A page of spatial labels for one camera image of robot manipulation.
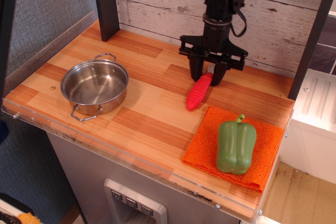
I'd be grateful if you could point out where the dark shelf post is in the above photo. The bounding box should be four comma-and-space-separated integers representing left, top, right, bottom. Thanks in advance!
288, 0, 333, 100
96, 0, 120, 41

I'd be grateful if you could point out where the orange object bottom left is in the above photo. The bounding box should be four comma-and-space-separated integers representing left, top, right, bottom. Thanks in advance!
0, 210, 41, 224

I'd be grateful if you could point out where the orange knitted cloth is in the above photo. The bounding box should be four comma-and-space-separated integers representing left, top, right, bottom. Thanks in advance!
182, 106, 284, 193

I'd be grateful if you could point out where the silver dispenser panel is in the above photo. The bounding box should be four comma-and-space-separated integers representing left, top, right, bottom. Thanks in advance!
104, 178, 168, 223

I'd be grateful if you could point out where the grey toy fridge cabinet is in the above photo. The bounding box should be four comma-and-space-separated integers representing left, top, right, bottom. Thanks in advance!
47, 133, 240, 223

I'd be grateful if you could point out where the clear acrylic edge guard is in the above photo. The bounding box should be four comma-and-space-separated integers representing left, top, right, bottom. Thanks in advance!
3, 98, 263, 223

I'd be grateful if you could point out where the red handled metal fork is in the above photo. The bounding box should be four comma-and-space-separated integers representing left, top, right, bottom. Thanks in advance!
186, 63, 215, 111

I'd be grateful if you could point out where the dark right shelf post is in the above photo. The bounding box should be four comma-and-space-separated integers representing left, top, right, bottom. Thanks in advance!
288, 0, 333, 100

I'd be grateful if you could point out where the stainless steel pot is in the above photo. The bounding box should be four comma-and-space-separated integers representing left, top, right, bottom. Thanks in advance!
60, 52, 129, 122

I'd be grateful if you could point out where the dark left shelf post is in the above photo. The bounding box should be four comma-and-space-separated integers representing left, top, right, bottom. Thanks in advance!
96, 0, 120, 41

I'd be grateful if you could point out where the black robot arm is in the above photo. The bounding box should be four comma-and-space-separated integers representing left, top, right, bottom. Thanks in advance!
180, 0, 248, 86

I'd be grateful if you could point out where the green toy bell pepper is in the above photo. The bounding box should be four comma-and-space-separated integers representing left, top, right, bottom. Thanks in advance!
216, 114, 257, 175

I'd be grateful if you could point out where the white toy sink unit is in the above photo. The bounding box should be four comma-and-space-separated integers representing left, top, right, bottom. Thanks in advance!
280, 69, 335, 183

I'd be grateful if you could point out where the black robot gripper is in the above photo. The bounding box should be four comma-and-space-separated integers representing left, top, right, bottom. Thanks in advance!
179, 19, 248, 87

